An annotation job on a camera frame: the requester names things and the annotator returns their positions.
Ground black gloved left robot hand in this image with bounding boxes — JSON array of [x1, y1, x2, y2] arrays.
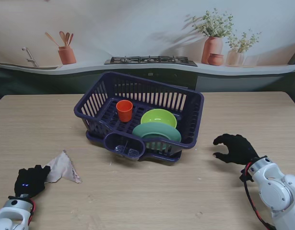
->
[[14, 164, 51, 199]]

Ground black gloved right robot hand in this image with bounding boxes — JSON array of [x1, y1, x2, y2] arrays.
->
[[212, 133, 260, 166]]

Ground grey wiping cloth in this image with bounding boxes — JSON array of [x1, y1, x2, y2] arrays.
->
[[44, 150, 83, 184]]

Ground teal plate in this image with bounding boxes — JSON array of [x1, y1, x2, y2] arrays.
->
[[131, 122, 182, 151]]

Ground lime green bowl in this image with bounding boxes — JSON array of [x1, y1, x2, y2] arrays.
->
[[140, 109, 178, 130]]

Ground orange cup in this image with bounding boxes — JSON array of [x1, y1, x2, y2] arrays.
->
[[116, 100, 134, 123]]

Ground purple plastic dish rack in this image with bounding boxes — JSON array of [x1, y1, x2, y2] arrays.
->
[[73, 71, 205, 161]]

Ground printed kitchen scene backdrop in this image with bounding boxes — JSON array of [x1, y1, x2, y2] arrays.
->
[[0, 0, 295, 96]]

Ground red black left arm cable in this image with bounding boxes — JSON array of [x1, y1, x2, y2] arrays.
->
[[28, 198, 37, 226]]

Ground red black arm cable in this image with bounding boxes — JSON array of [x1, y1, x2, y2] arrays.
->
[[28, 198, 37, 226], [243, 162, 276, 230]]

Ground red black right arm cable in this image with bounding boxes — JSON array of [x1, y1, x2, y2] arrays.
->
[[243, 162, 276, 230]]

